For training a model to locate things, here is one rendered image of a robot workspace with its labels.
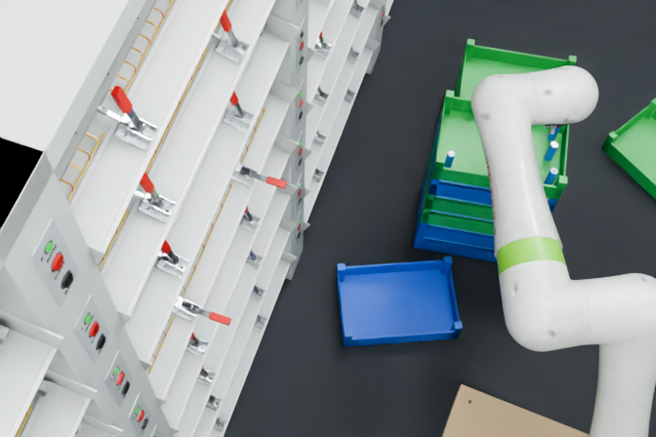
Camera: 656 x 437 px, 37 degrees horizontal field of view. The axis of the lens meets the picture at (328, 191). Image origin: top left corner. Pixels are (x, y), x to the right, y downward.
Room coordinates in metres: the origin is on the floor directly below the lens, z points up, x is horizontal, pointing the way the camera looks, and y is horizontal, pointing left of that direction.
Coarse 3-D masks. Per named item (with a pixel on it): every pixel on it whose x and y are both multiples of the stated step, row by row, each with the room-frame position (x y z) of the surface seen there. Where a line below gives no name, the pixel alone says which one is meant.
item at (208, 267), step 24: (288, 96) 0.97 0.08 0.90; (264, 120) 0.93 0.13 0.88; (264, 144) 0.88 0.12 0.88; (240, 192) 0.78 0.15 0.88; (216, 216) 0.72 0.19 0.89; (240, 216) 0.73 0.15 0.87; (216, 240) 0.68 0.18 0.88; (216, 264) 0.64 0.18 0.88; (192, 288) 0.59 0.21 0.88; (168, 336) 0.50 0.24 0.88; (168, 360) 0.47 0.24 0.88; (168, 384) 0.43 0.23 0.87
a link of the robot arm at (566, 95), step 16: (544, 80) 1.04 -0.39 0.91; (560, 80) 1.04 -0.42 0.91; (576, 80) 1.04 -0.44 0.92; (592, 80) 1.05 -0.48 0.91; (544, 96) 1.01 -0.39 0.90; (560, 96) 1.01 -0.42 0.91; (576, 96) 1.01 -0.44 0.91; (592, 96) 1.02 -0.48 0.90; (544, 112) 0.99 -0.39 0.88; (560, 112) 0.99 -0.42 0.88; (576, 112) 0.99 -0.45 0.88
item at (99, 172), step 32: (160, 0) 0.73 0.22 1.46; (192, 0) 0.74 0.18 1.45; (224, 0) 0.76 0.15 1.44; (160, 32) 0.68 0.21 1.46; (192, 32) 0.70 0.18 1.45; (128, 64) 0.64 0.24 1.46; (160, 64) 0.65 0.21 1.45; (192, 64) 0.66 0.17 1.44; (96, 96) 0.57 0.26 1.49; (128, 96) 0.59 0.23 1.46; (160, 96) 0.61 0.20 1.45; (96, 128) 0.55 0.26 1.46; (128, 128) 0.56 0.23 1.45; (160, 128) 0.57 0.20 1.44; (64, 160) 0.49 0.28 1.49; (96, 160) 0.51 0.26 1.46; (128, 160) 0.52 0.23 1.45; (64, 192) 0.47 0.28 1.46; (96, 192) 0.47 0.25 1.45; (128, 192) 0.48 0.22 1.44; (96, 224) 0.44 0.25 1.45; (96, 256) 0.39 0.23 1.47
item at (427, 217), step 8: (424, 192) 1.18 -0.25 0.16; (424, 200) 1.13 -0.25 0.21; (424, 216) 1.10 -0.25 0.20; (432, 216) 1.09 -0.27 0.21; (440, 216) 1.09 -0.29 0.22; (448, 216) 1.09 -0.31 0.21; (456, 216) 1.12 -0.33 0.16; (440, 224) 1.09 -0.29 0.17; (448, 224) 1.09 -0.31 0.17; (456, 224) 1.09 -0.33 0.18; (464, 224) 1.08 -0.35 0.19; (472, 224) 1.08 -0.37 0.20; (480, 224) 1.08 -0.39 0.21; (488, 224) 1.08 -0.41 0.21; (480, 232) 1.08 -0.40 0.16; (488, 232) 1.08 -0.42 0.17
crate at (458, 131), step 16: (448, 96) 1.28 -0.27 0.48; (448, 112) 1.27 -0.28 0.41; (464, 112) 1.28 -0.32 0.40; (448, 128) 1.23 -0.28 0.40; (464, 128) 1.24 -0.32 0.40; (544, 128) 1.25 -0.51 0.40; (560, 128) 1.24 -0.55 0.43; (448, 144) 1.19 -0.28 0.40; (464, 144) 1.19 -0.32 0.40; (480, 144) 1.19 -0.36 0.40; (544, 144) 1.21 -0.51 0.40; (560, 144) 1.21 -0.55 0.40; (464, 160) 1.15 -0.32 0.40; (480, 160) 1.15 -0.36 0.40; (544, 160) 1.16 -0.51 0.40; (560, 160) 1.16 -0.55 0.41; (432, 176) 1.10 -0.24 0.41; (448, 176) 1.09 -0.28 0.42; (464, 176) 1.09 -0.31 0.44; (480, 176) 1.08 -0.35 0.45; (544, 176) 1.12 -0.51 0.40; (560, 176) 1.08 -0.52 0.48; (560, 192) 1.06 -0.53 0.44
